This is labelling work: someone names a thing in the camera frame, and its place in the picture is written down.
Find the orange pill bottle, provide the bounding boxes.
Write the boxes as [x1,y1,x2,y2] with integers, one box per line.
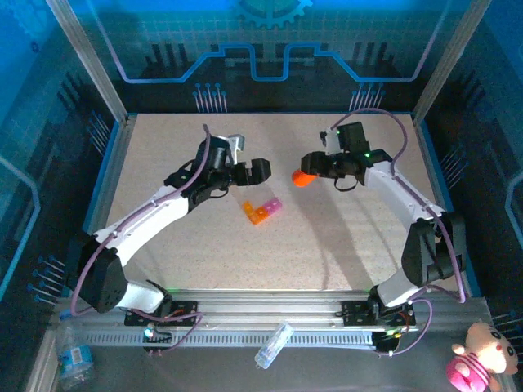
[291,168,320,189]

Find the pink pill organizer box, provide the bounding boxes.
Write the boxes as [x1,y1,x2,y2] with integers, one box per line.
[256,196,284,220]

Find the orange pill organizer box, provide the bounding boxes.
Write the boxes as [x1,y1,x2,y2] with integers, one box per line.
[241,199,267,227]

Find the black connector board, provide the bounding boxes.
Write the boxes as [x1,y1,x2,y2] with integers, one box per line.
[141,322,173,355]
[373,329,404,357]

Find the small clear plastic tube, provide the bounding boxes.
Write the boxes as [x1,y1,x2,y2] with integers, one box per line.
[253,322,295,371]

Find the clear plastic water bottle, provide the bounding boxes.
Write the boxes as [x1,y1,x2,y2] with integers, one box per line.
[55,309,96,391]

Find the pink plush toy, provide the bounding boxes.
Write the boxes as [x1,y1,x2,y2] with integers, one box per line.
[445,321,520,392]

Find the grey aluminium beam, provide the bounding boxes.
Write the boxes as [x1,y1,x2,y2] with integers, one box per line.
[24,326,58,392]

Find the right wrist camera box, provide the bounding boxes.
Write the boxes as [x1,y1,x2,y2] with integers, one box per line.
[320,127,342,157]

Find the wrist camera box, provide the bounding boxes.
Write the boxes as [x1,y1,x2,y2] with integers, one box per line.
[226,133,247,154]
[320,127,342,157]

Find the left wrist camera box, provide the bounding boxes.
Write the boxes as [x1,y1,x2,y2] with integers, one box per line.
[226,133,247,154]

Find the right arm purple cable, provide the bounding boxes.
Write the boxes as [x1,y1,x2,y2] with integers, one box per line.
[331,108,467,357]

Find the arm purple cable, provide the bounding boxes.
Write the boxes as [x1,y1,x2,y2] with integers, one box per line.
[71,124,213,357]
[331,108,467,357]

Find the aluminium side rail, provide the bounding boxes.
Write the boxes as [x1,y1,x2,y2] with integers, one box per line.
[60,114,138,299]

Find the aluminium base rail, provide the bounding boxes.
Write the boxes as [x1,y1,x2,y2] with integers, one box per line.
[51,287,494,332]

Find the aluminium frame post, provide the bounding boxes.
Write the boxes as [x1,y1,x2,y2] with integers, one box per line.
[412,0,494,126]
[43,0,131,125]

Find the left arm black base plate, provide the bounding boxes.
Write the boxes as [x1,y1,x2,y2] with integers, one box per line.
[123,300,200,327]

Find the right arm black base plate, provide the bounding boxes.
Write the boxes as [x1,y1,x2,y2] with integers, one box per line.
[340,300,421,328]

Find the grey slotted cable duct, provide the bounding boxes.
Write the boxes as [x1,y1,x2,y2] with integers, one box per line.
[83,328,379,349]

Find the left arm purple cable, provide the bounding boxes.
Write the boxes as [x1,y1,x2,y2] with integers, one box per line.
[71,124,213,357]

